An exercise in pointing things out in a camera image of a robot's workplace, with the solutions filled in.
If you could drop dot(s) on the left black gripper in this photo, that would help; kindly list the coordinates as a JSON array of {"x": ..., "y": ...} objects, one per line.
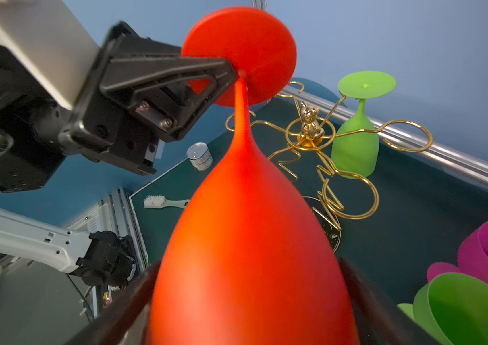
[{"x": 170, "y": 93}]

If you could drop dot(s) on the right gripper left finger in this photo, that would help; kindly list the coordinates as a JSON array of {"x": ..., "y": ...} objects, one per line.
[{"x": 111, "y": 325}]

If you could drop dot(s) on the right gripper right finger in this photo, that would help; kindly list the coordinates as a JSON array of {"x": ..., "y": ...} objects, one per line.
[{"x": 376, "y": 315}]

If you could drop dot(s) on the green wine glass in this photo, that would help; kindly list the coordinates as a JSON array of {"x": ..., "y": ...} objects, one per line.
[
  {"x": 453, "y": 308},
  {"x": 356, "y": 148}
]

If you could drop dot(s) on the red wine glass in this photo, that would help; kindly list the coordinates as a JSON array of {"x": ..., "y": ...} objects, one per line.
[{"x": 248, "y": 262}]

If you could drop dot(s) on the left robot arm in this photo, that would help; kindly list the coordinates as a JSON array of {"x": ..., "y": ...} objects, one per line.
[{"x": 56, "y": 247}]

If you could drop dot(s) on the green wine glass back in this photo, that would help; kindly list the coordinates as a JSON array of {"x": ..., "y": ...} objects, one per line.
[{"x": 356, "y": 148}]

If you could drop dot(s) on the small silver tin can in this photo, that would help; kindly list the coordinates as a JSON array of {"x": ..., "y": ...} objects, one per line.
[{"x": 200, "y": 156}]

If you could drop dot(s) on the white scrub brush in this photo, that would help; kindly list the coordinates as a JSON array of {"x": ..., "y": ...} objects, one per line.
[{"x": 160, "y": 201}]

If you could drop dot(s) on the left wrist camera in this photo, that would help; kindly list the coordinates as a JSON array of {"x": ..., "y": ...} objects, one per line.
[{"x": 49, "y": 41}]

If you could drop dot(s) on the gold wire glass rack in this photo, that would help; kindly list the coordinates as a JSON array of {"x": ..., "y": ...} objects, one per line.
[{"x": 312, "y": 133}]

